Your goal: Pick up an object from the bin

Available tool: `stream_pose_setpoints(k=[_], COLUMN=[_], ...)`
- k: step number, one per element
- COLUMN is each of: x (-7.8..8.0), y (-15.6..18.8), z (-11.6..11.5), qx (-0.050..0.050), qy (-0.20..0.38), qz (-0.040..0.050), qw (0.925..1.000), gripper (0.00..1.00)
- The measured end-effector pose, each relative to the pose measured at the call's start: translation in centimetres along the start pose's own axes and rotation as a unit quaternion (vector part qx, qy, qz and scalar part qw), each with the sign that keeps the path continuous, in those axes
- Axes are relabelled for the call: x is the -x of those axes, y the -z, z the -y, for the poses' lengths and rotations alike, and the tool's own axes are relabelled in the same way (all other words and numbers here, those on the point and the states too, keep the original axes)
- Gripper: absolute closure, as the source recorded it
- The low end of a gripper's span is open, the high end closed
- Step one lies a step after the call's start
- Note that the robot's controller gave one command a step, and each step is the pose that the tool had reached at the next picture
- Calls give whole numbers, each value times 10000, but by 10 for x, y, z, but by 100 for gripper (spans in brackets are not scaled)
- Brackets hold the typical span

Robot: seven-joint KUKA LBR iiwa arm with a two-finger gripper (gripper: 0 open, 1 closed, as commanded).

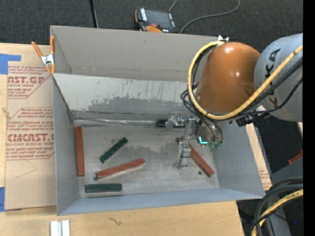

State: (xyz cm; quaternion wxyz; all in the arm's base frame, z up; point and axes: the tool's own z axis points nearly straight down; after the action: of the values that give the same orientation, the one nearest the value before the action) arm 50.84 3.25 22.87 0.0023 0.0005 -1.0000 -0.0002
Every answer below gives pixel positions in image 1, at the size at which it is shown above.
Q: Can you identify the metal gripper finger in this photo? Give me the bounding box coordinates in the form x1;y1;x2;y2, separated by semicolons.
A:
172;141;192;170
157;111;189;132

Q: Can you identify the dark green flat block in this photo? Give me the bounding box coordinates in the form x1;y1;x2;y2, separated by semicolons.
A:
99;137;129;164
85;183;123;194

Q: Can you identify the brown cardboard board, red print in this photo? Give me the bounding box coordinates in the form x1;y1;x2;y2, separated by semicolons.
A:
0;42;58;211

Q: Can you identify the red-brown flat block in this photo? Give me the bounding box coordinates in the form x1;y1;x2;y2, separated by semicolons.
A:
95;158;146;180
75;126;86;177
175;137;215;178

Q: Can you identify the black cylinder on white bracket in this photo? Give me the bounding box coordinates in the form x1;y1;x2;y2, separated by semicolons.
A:
235;115;254;127

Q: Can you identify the grey metal bin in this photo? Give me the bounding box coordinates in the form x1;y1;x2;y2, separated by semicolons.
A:
50;25;266;216

